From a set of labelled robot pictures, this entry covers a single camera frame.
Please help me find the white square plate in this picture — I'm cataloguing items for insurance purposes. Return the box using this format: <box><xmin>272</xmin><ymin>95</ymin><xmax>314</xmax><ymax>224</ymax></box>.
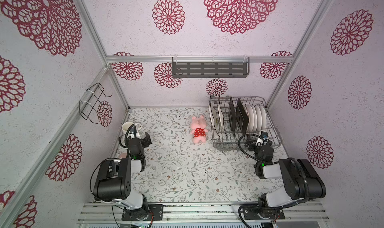
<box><xmin>218</xmin><ymin>102</ymin><xmax>225</xmax><ymax>131</ymax></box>
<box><xmin>209</xmin><ymin>104</ymin><xmax>216</xmax><ymax>130</ymax></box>

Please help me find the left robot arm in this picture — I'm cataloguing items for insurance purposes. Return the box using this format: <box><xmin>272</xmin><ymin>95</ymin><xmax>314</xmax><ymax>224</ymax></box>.
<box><xmin>91</xmin><ymin>132</ymin><xmax>152</xmax><ymax>220</ymax></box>

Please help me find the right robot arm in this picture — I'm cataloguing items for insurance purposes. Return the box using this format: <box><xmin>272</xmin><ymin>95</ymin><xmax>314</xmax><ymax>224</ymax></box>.
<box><xmin>238</xmin><ymin>134</ymin><xmax>327</xmax><ymax>210</ymax></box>

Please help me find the white mug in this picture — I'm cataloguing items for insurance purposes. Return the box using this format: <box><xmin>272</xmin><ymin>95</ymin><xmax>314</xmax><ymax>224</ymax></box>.
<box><xmin>122</xmin><ymin>121</ymin><xmax>143</xmax><ymax>138</ymax></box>

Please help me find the black square plate right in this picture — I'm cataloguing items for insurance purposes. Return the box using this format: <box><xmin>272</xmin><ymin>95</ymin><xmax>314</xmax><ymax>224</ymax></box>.
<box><xmin>236</xmin><ymin>98</ymin><xmax>249</xmax><ymax>135</ymax></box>

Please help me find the pink plush pig toy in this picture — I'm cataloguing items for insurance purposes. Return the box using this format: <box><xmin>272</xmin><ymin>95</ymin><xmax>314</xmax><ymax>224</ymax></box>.
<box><xmin>190</xmin><ymin>115</ymin><xmax>208</xmax><ymax>144</ymax></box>

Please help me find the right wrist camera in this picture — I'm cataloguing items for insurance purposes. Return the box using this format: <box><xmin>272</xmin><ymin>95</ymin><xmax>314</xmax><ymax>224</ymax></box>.
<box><xmin>256</xmin><ymin>131</ymin><xmax>269</xmax><ymax>146</ymax></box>

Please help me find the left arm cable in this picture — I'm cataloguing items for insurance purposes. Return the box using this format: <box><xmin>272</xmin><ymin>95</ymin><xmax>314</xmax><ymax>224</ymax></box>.
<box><xmin>118</xmin><ymin>124</ymin><xmax>138</xmax><ymax>149</ymax></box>

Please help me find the grey wire dish rack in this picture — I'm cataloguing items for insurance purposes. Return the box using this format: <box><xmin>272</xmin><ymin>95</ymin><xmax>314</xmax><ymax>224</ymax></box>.
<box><xmin>209</xmin><ymin>95</ymin><xmax>283</xmax><ymax>150</ymax></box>

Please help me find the black wire wall hook rack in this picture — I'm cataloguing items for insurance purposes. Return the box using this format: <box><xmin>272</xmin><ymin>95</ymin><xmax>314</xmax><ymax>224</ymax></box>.
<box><xmin>78</xmin><ymin>82</ymin><xmax>112</xmax><ymax>127</ymax></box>

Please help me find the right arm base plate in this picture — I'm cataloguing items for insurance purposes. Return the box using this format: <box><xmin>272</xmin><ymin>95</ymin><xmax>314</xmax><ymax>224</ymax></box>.
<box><xmin>242</xmin><ymin>204</ymin><xmax>286</xmax><ymax>220</ymax></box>

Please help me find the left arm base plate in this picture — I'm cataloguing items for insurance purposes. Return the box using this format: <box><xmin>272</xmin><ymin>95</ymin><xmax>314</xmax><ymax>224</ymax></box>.
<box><xmin>122</xmin><ymin>204</ymin><xmax>164</xmax><ymax>222</ymax></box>

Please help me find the grey wall shelf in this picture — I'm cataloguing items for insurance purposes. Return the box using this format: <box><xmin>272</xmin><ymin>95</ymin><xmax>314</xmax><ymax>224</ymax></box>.
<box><xmin>171</xmin><ymin>57</ymin><xmax>250</xmax><ymax>78</ymax></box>

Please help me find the aluminium mounting rail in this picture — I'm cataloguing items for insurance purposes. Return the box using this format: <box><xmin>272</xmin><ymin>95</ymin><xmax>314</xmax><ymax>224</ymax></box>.
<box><xmin>75</xmin><ymin>201</ymin><xmax>330</xmax><ymax>225</ymax></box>

